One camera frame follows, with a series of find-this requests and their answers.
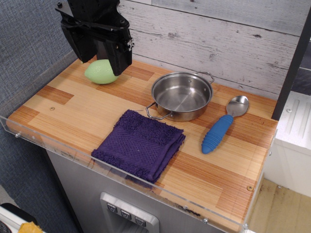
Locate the black vertical post right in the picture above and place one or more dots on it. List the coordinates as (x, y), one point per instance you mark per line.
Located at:
(293, 68)

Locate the purple cloth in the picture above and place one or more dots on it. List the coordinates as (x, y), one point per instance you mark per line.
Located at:
(140, 146)

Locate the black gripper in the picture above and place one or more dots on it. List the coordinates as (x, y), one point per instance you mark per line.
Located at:
(101, 17)

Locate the white toy sink counter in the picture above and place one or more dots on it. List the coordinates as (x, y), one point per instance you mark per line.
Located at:
(289, 160)

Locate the spoon with blue handle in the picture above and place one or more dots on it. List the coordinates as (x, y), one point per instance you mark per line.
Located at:
(236, 107)

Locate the clear acrylic guard rail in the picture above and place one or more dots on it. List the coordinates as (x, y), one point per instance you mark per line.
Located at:
(238, 172)

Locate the small stainless steel pot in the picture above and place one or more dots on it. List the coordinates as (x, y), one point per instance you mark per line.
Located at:
(180, 96)

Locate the grey toy fridge cabinet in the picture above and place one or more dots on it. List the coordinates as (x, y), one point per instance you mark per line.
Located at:
(183, 200)

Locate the silver dispenser button panel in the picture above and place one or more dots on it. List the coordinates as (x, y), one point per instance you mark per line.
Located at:
(122, 217)

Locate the yellow tape piece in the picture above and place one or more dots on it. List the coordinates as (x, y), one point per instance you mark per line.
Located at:
(29, 227)

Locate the green plastic lemon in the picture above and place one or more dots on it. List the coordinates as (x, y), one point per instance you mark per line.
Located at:
(100, 72)

